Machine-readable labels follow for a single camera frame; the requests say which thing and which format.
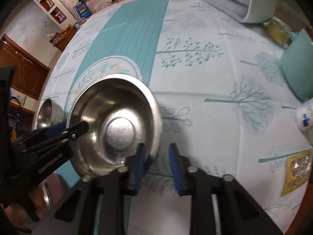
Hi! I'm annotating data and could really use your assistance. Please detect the wooden television cabinet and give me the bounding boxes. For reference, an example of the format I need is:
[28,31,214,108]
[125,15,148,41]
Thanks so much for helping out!
[52,24,82,52]

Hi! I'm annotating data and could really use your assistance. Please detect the white dish cabinet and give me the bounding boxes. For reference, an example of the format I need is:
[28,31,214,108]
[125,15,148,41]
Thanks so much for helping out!
[193,0,279,24]

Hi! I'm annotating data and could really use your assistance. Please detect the steel bowl green outside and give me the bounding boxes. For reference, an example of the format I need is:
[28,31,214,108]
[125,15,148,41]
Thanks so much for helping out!
[36,98,65,131]

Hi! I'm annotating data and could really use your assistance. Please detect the yellow bag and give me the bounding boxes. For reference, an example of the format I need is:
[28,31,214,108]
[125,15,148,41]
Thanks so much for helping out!
[266,17,294,47]

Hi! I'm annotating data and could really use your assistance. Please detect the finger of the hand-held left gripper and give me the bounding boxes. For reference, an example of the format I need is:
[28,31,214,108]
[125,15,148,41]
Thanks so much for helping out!
[11,122,68,145]
[22,121,89,154]

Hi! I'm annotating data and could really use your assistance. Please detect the pink tissue box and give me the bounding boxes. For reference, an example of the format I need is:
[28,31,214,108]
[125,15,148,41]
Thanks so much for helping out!
[49,32,63,46]

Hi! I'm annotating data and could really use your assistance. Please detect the tree print teal tablecloth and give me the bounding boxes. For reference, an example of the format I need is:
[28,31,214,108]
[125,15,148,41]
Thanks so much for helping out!
[40,0,313,235]

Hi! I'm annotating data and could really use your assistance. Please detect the white wall shelves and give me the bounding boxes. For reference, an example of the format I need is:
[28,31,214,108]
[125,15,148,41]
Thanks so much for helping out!
[27,0,68,25]

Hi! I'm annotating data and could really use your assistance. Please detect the blister pack on yellow card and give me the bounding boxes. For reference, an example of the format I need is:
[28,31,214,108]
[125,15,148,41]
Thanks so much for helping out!
[281,149,313,198]

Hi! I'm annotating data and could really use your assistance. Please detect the wooden room door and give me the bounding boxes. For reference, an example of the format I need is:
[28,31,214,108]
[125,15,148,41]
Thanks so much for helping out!
[0,34,51,101]

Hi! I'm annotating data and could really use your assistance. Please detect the wide steel bowl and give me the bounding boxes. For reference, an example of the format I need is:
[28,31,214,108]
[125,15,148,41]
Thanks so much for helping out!
[66,75,163,177]

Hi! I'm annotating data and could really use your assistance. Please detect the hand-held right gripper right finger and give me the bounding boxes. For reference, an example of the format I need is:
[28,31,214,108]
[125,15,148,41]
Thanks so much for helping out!
[168,143,284,235]

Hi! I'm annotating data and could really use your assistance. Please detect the blue printed box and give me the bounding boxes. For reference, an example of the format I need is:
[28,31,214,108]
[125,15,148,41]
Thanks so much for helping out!
[74,1,92,20]

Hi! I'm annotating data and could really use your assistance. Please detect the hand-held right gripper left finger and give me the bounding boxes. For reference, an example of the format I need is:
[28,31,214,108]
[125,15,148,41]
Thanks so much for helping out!
[54,143,148,235]

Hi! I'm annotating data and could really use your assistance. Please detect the white pill bottle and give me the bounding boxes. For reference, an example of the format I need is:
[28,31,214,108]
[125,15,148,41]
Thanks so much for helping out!
[296,100,313,138]

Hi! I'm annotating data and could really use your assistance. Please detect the teal canister brown lid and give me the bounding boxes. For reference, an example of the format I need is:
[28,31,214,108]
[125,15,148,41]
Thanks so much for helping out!
[280,28,313,101]

